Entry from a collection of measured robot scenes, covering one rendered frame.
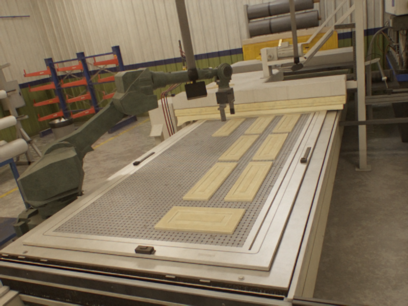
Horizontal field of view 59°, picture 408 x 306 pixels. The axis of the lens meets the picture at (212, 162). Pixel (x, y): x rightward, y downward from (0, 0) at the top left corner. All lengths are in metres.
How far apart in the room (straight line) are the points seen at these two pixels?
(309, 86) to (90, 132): 2.47
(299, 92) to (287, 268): 2.96
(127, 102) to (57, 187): 0.93
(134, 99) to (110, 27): 7.40
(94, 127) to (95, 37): 7.51
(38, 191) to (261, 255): 2.03
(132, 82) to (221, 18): 5.93
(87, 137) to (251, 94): 2.06
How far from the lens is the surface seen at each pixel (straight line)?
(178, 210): 2.34
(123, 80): 3.39
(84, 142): 3.59
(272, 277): 1.72
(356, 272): 3.13
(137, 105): 3.36
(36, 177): 3.21
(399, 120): 4.72
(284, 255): 1.85
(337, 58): 6.58
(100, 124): 3.63
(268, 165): 2.82
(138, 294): 1.97
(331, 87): 4.38
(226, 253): 1.87
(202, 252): 1.91
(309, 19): 7.85
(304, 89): 4.42
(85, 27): 11.18
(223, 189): 2.56
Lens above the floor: 1.92
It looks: 20 degrees down
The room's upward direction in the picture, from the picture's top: 10 degrees counter-clockwise
